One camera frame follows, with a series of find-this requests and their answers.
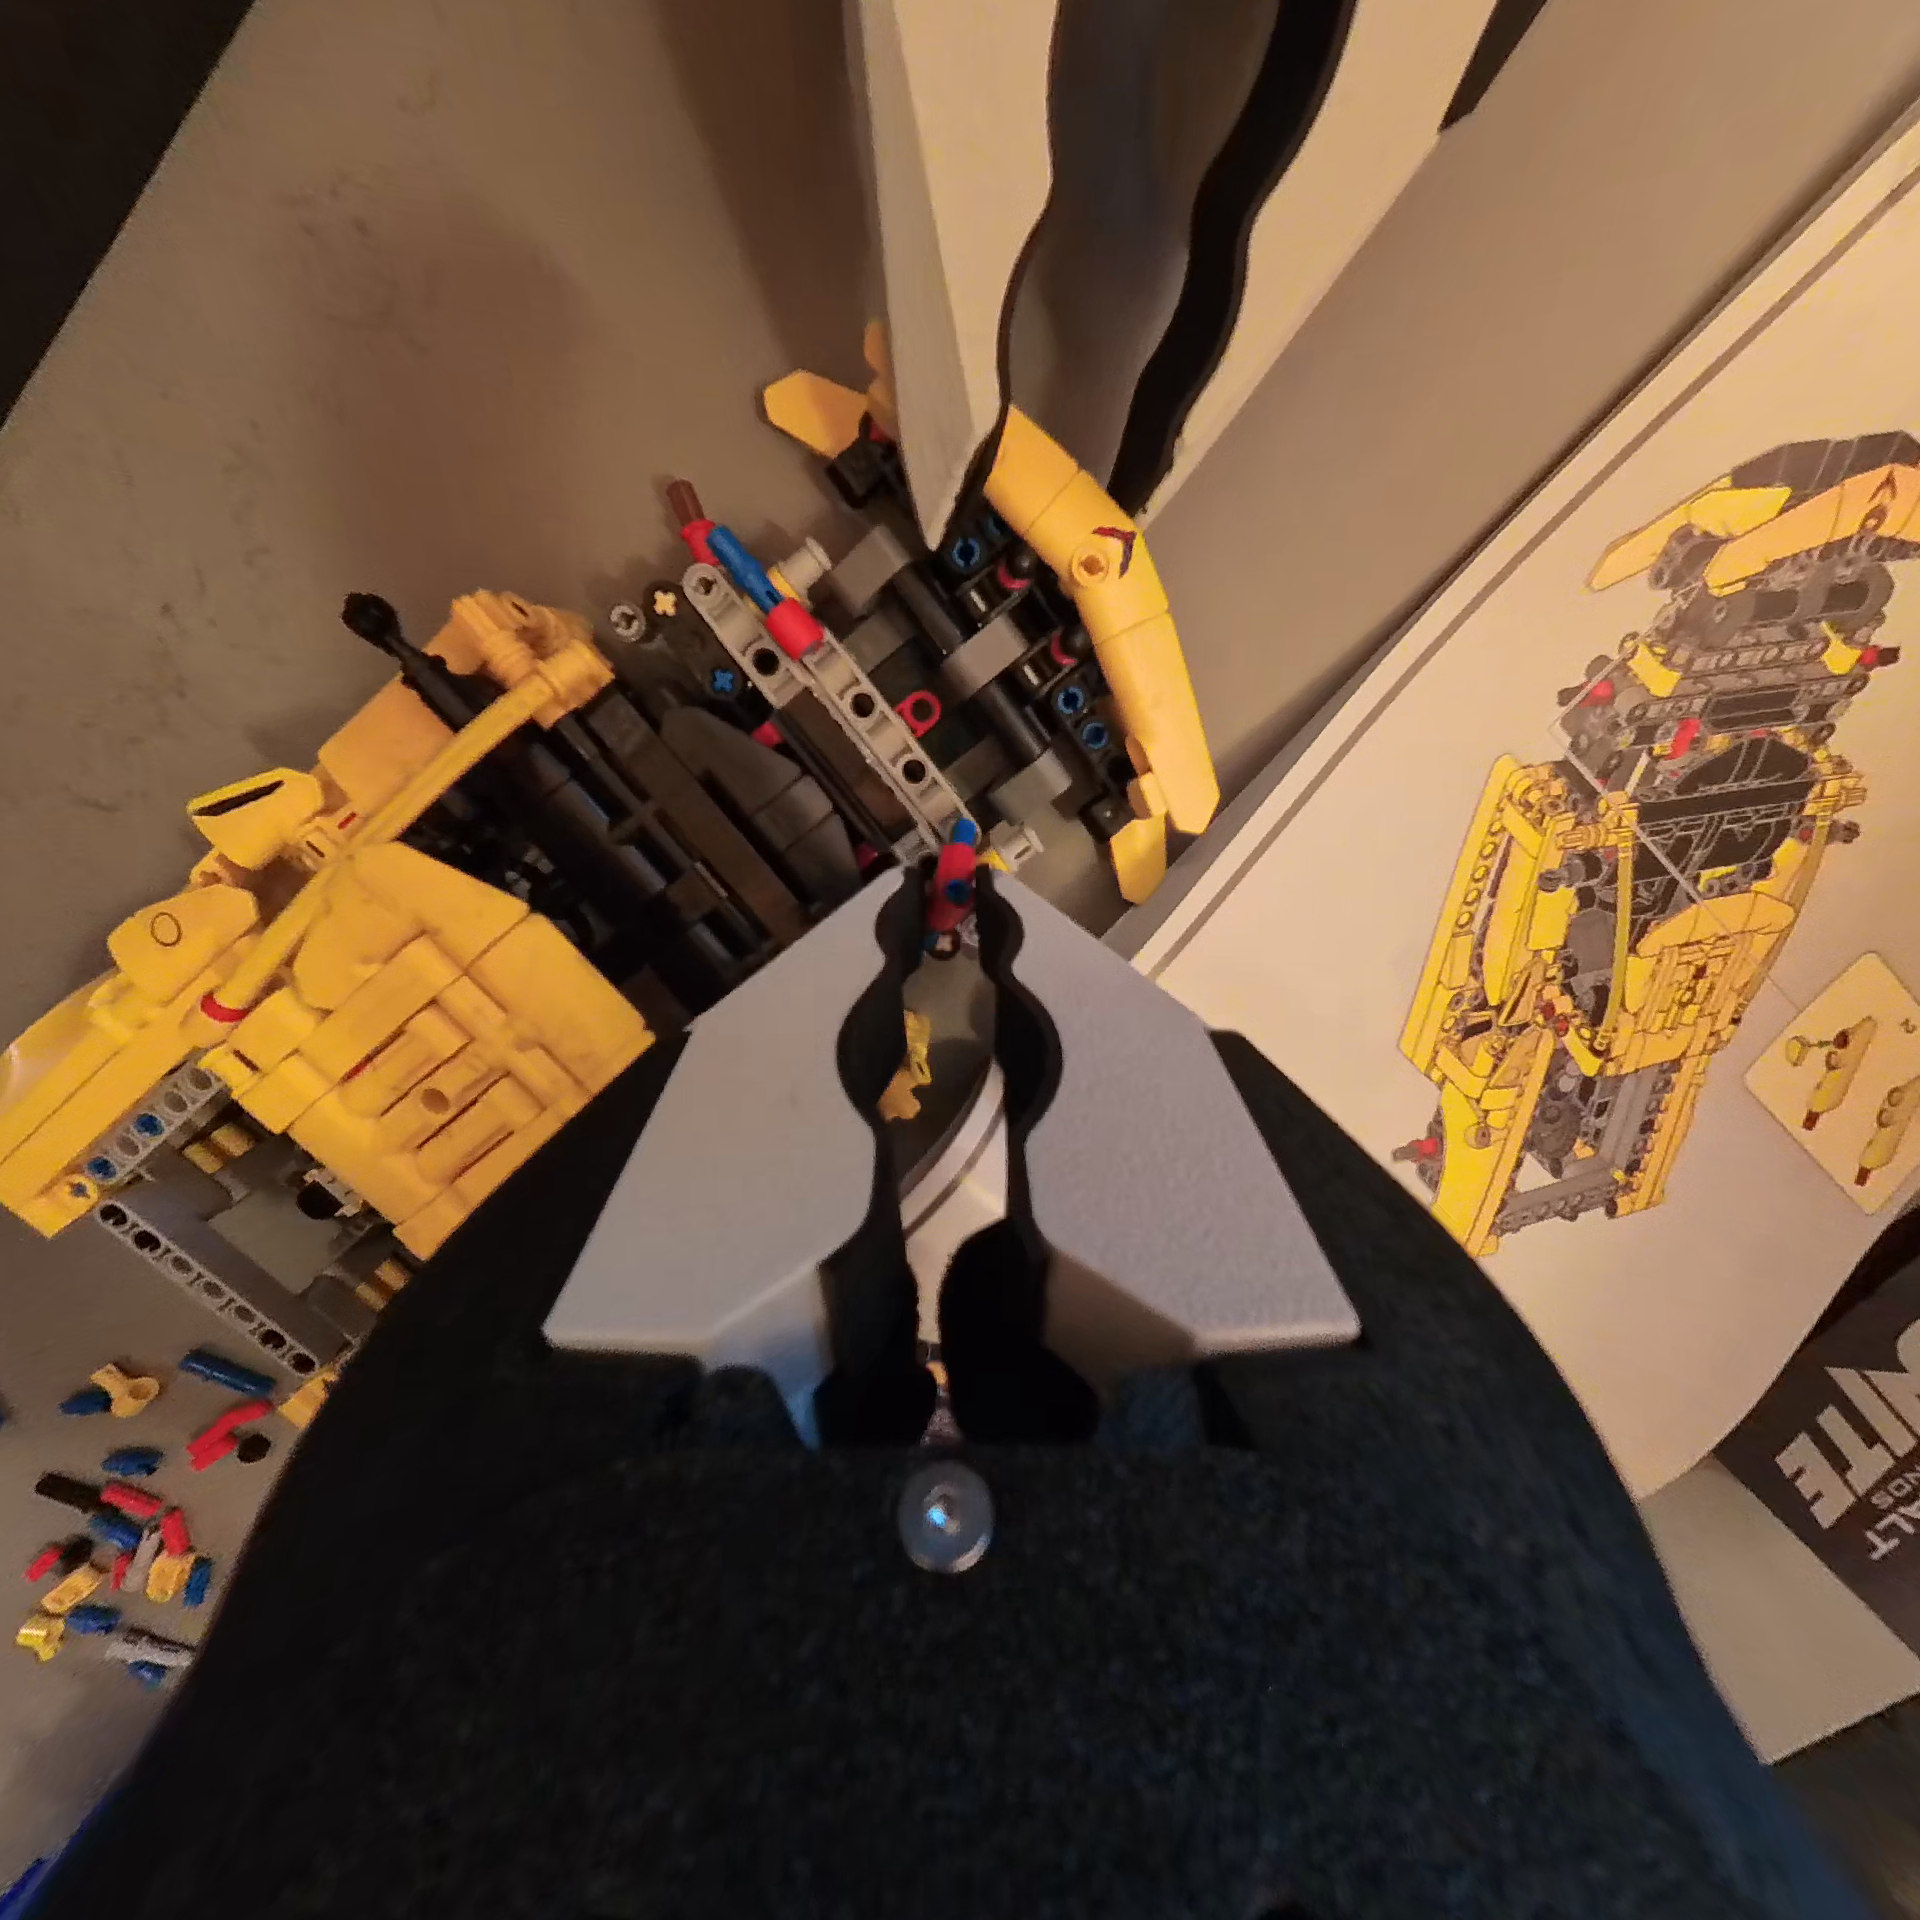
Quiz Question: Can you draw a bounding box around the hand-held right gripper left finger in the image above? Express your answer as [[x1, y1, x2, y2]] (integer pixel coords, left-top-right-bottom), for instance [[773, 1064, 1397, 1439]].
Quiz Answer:
[[544, 867, 925, 1446]]

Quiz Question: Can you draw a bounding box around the instruction booklet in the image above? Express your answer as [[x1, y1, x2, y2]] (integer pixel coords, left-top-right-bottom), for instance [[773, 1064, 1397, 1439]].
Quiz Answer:
[[1110, 107, 1920, 1500]]

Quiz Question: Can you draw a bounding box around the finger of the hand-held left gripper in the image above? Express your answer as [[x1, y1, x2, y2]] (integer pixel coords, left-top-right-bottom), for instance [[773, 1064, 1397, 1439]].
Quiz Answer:
[[853, 0, 1074, 553], [1116, 0, 1505, 516]]

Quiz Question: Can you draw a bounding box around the yellow toy brick car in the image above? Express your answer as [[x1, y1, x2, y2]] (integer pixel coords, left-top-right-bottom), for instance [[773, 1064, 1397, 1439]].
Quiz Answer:
[[0, 322, 1222, 1383]]

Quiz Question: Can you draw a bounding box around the grey desk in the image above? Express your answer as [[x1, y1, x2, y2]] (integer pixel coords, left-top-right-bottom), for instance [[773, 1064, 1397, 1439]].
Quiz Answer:
[[0, 0, 1920, 1859]]

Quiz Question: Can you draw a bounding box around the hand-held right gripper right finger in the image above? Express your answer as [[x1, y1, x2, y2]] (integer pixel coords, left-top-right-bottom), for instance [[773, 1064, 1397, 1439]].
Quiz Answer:
[[970, 867, 1357, 1442]]

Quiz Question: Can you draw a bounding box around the blue axle with red bush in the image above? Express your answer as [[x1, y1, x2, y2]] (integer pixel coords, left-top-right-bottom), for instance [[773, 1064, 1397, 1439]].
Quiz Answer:
[[921, 838, 982, 962]]

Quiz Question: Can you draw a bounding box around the black toy set box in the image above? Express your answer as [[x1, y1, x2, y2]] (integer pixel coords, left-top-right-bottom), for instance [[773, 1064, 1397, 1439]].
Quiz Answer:
[[1714, 1244, 1920, 1628]]

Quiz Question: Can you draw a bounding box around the scatter of small coloured pins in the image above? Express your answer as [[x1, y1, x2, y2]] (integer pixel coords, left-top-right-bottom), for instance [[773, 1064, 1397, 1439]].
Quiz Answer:
[[16, 1342, 286, 1688]]

